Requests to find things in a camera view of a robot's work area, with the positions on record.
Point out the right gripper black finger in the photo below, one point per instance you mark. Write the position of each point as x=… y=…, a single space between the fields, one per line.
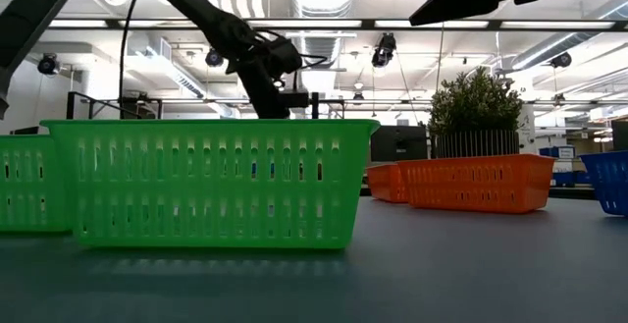
x=456 y=6

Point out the green slotted plastic basket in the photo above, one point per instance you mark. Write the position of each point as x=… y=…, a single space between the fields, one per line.
x=24 y=185
x=211 y=215

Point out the orange slotted plastic basket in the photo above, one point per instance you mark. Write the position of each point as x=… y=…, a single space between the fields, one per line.
x=385 y=183
x=476 y=185

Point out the blue slotted plastic basket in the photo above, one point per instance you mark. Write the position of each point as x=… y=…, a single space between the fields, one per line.
x=608 y=183

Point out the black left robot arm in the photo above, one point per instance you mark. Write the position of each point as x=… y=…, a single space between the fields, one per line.
x=29 y=14

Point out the black overhead light bar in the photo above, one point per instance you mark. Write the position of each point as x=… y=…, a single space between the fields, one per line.
x=368 y=24

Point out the green plant in striped pot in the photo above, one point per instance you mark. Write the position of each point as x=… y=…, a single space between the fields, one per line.
x=473 y=102

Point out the black background monitor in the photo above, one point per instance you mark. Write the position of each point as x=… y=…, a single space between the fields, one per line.
x=397 y=144

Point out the dark background screen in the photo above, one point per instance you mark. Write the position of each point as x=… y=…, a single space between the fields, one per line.
x=619 y=134

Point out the blue-grey table mat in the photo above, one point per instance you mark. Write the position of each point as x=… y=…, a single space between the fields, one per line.
x=314 y=288

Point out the blue storage bins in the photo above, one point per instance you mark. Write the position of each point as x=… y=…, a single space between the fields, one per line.
x=564 y=179

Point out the small dark desk monitor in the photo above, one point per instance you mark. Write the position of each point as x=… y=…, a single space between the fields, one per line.
x=24 y=130

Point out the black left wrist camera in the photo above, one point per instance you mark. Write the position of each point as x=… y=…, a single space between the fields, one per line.
x=283 y=55

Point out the black ceiling-mounted camera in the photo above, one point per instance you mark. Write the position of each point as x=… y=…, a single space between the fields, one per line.
x=49 y=64
x=560 y=60
x=214 y=58

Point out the black overhead camera on mount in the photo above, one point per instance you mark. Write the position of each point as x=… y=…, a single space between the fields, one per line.
x=384 y=50

